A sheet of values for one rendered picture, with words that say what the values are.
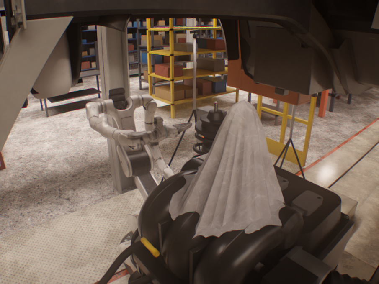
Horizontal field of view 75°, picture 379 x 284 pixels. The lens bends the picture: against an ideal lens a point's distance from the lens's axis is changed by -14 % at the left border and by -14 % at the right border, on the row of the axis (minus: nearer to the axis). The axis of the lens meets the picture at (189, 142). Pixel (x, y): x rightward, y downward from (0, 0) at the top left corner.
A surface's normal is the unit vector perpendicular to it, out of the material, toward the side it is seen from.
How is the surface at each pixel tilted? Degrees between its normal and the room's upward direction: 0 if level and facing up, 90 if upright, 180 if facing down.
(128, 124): 64
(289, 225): 51
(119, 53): 90
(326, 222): 79
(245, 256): 46
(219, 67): 90
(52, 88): 107
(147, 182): 21
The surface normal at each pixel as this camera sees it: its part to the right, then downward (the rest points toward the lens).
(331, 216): 0.61, 0.14
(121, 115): 0.48, -0.10
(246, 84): -0.78, 0.26
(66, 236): 0.00, -0.91
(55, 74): 0.63, 0.44
